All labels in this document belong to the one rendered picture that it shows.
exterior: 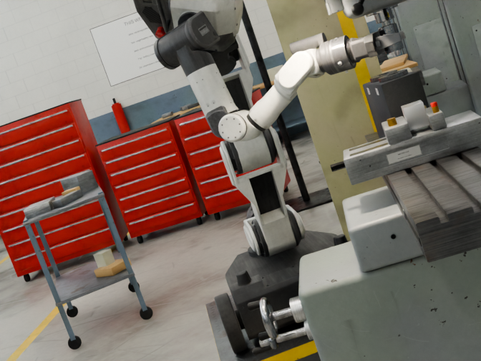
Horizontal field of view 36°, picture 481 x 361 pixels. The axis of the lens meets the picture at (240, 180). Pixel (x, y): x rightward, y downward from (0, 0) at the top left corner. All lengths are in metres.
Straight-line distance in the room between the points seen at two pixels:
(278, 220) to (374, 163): 0.78
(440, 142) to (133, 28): 9.53
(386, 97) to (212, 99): 0.52
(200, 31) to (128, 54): 9.19
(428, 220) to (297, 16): 2.34
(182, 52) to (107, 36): 9.25
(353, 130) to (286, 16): 0.64
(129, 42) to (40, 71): 1.45
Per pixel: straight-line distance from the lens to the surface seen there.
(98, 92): 11.39
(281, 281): 2.43
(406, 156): 1.89
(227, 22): 2.18
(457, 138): 1.89
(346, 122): 3.68
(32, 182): 7.05
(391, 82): 2.23
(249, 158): 2.47
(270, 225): 2.59
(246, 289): 2.44
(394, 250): 1.84
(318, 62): 1.96
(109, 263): 4.80
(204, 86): 2.05
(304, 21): 3.65
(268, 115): 2.01
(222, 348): 2.61
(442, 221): 1.43
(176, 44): 2.08
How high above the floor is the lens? 1.31
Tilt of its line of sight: 9 degrees down
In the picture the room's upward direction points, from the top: 19 degrees counter-clockwise
